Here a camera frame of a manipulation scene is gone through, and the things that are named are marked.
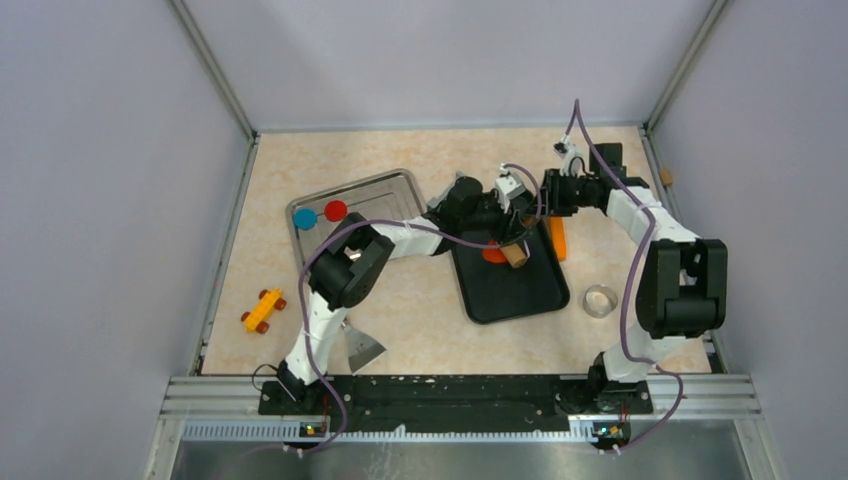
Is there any yellow toy car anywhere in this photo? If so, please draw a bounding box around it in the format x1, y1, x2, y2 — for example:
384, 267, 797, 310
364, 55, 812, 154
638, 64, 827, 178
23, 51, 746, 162
241, 288, 287, 334

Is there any silver metal tray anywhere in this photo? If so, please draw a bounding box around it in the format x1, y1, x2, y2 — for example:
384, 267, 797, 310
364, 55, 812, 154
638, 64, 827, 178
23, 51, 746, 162
286, 168, 426, 264

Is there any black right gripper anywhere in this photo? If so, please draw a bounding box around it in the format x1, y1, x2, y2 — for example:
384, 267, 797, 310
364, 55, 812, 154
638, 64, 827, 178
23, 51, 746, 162
524, 170, 595, 219

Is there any red dough disc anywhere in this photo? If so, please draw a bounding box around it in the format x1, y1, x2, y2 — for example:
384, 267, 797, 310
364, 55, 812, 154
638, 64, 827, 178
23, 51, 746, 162
324, 200, 348, 222

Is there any wooden handled metal scraper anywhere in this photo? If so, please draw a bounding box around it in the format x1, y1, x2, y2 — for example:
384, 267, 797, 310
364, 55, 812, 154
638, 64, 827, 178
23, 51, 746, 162
342, 319, 387, 374

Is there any wooden dough roller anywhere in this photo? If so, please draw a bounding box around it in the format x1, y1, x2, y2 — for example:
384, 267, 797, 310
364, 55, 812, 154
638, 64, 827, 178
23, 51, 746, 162
497, 213, 538, 269

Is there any small brown wall object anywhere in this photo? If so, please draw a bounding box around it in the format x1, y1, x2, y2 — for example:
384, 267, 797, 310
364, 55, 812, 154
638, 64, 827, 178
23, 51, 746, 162
659, 168, 673, 187

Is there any blue dough disc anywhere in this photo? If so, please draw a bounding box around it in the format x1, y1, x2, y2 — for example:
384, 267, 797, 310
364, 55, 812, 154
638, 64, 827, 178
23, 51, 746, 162
292, 207, 318, 231

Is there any orange-red dough piece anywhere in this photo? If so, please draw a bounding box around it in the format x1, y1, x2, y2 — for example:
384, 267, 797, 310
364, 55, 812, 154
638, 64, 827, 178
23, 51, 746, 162
482, 248, 509, 264

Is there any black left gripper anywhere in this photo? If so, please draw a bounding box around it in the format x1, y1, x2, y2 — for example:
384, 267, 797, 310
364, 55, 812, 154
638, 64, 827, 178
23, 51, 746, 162
459, 194, 532, 246

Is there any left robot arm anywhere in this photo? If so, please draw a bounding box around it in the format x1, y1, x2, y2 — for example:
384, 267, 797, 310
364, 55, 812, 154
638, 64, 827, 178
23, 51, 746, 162
277, 164, 543, 414

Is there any black baking tray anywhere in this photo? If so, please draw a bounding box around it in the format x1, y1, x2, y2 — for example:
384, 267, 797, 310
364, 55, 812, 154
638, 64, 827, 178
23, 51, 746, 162
451, 225, 571, 325

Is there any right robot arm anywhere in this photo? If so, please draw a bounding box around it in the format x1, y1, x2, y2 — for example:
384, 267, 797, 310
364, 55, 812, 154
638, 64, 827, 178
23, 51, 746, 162
542, 138, 728, 412

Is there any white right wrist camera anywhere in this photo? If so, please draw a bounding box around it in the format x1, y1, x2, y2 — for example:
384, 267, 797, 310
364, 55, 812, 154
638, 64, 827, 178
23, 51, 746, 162
553, 135, 585, 177

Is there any orange toy carrot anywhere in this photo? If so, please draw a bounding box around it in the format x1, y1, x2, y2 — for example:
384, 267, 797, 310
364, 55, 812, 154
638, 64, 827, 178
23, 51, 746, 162
548, 216, 567, 262

